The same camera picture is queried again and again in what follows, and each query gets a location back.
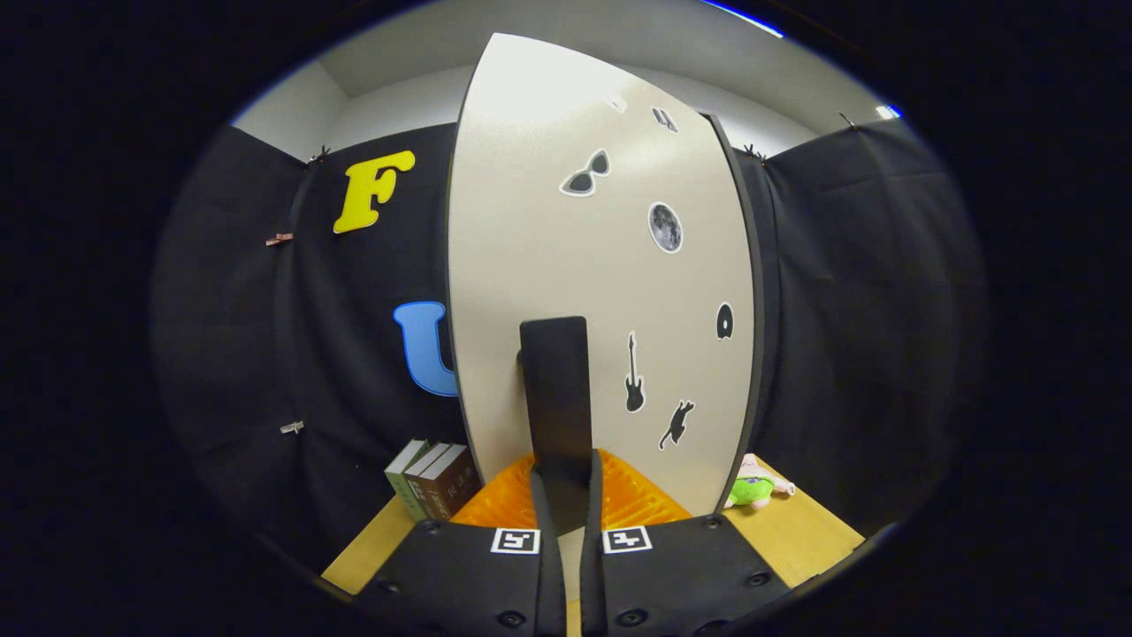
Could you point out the red clothes peg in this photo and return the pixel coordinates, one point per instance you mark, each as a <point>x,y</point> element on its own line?
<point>279,239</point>

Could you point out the black backdrop cloth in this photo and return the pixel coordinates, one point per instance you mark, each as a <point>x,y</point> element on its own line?
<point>265,354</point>

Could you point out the green plush toy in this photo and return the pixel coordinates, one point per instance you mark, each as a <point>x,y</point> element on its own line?
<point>752,489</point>

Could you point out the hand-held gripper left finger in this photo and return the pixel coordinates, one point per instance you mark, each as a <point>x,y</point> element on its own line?
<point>546,566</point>

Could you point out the beige cabinet door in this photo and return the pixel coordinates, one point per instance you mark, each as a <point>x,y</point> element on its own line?
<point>531,221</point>

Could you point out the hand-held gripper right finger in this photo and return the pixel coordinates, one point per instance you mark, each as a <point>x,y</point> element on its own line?
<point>592,575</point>

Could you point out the small ceiling light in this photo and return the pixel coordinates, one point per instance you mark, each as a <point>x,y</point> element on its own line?
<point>888,111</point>

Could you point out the brown book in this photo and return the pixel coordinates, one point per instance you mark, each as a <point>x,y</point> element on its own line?
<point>423,491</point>
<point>455,487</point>

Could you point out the long ceiling light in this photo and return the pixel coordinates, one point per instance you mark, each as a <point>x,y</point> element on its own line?
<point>747,18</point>

